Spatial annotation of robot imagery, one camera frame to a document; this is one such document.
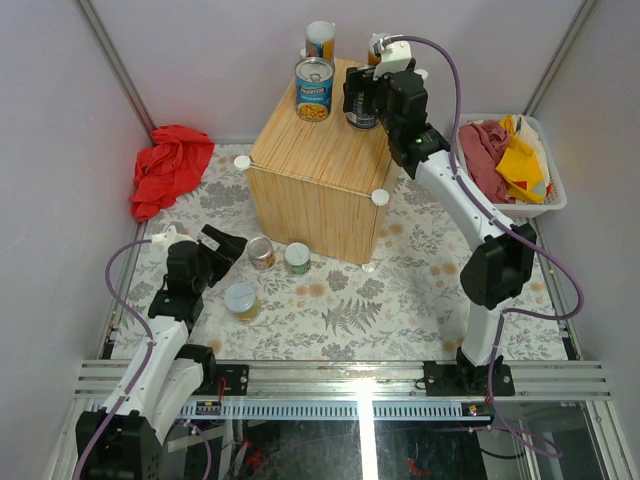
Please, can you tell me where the floral table mat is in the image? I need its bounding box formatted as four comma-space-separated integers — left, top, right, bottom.
126, 144, 568, 361

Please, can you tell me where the white cloth in basket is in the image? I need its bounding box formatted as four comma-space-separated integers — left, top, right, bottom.
511, 115, 550, 187

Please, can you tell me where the white corner connector front-left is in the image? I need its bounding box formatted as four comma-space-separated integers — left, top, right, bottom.
234, 155, 252, 171

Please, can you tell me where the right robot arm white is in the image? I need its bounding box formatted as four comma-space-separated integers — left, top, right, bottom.
343, 65, 536, 395

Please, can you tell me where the small green white-lid can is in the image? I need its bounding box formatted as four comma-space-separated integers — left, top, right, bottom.
284, 242, 311, 276

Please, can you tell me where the fruit can silver bottom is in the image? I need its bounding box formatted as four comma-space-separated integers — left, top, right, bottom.
246, 236, 276, 271

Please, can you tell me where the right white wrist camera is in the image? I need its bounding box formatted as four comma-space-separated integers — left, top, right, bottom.
371, 34, 412, 81

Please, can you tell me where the white plastic basket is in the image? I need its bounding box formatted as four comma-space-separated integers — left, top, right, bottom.
456, 113, 567, 219

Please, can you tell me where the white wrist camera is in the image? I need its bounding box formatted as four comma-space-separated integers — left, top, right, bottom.
151, 225, 194, 250
371, 34, 412, 81

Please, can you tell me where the aluminium mounting rail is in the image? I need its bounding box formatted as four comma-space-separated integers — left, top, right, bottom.
74, 358, 612, 401

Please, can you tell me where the tall yellow congee can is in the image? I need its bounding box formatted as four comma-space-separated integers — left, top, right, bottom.
367, 47, 381, 66

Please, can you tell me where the white corner connector front-right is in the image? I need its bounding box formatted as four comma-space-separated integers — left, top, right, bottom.
370, 188, 390, 207

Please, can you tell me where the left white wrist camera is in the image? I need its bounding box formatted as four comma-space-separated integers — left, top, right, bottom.
151, 225, 194, 250

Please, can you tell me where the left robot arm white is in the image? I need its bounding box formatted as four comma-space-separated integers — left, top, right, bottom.
72, 225, 249, 479

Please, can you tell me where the Progresso chicken noodle can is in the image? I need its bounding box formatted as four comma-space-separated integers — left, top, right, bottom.
295, 57, 334, 122

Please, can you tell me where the pink cloth in basket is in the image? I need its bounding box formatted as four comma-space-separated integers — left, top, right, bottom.
458, 120, 510, 204

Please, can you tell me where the dark blue soup can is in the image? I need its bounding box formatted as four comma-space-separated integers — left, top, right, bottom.
346, 92, 379, 130

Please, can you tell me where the short yellow silver-top can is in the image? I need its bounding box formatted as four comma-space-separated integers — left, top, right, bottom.
224, 283, 260, 324

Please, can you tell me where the yellow cloth in basket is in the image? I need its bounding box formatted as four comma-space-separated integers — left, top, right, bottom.
496, 115, 546, 204

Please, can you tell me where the red crumpled cloth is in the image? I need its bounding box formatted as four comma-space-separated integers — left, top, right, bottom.
131, 125, 215, 223

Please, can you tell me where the wooden grain cabinet box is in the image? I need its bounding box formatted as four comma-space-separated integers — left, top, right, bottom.
247, 59, 400, 264

